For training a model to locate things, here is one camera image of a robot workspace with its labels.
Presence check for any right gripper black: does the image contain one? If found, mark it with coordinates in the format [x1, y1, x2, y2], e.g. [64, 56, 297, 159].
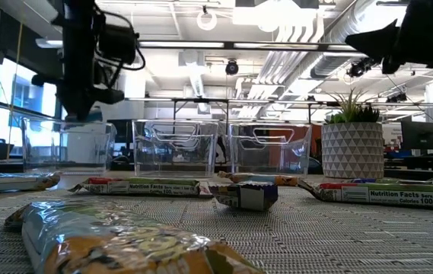
[345, 0, 433, 75]

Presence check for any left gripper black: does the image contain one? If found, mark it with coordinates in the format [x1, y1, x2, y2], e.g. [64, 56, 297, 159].
[31, 41, 126, 122]

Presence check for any blue foil granola bar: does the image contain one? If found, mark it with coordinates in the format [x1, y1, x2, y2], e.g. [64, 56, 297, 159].
[0, 171, 62, 194]

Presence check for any red green granola bar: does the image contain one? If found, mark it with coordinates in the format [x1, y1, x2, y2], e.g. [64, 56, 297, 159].
[68, 177, 214, 199]
[298, 178, 433, 211]

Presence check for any black track light cluster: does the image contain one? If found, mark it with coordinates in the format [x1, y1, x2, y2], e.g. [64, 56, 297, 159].
[386, 92, 408, 104]
[346, 56, 377, 79]

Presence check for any clear plastic bin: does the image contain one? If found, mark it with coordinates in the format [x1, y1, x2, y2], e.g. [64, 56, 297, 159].
[132, 119, 219, 179]
[21, 116, 117, 177]
[229, 122, 313, 178]

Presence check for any dark background monitor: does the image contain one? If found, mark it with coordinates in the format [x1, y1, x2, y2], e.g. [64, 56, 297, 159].
[106, 119, 134, 150]

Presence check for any large office window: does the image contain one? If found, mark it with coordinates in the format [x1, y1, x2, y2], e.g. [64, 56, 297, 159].
[0, 56, 65, 163]

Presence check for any black computer monitor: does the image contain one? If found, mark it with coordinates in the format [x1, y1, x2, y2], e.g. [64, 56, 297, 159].
[400, 120, 433, 151]

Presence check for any green plant in patterned pot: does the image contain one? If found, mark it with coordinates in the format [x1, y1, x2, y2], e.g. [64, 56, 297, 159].
[321, 88, 385, 180]

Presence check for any dark office desk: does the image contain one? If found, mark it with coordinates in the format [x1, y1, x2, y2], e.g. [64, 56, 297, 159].
[383, 150, 433, 180]

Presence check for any orange room partition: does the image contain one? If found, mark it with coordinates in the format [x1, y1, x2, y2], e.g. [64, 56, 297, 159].
[272, 125, 323, 170]

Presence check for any long linear ceiling light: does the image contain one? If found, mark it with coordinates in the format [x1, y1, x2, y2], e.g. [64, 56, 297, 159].
[35, 37, 358, 53]

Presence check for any blue round object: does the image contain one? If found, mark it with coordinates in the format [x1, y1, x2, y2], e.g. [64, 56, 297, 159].
[309, 158, 323, 175]

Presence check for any grey woven placemat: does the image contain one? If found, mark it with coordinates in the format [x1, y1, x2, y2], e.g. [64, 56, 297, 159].
[0, 179, 433, 274]

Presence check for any silver ventilation duct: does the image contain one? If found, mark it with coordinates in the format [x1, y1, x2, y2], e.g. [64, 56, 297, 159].
[309, 0, 415, 79]

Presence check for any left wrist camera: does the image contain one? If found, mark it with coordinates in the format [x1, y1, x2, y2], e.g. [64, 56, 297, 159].
[97, 23, 141, 65]

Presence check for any black left wrist camera cable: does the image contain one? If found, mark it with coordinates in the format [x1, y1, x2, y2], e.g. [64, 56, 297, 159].
[93, 6, 147, 91]

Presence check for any black metal rack frame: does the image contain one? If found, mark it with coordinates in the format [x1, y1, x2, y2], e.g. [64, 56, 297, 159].
[124, 97, 330, 125]

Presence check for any white ring lamp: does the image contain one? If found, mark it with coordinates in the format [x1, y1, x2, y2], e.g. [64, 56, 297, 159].
[196, 9, 218, 32]

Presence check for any black ceiling dome camera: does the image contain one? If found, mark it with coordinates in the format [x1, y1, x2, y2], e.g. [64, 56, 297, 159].
[224, 59, 240, 76]

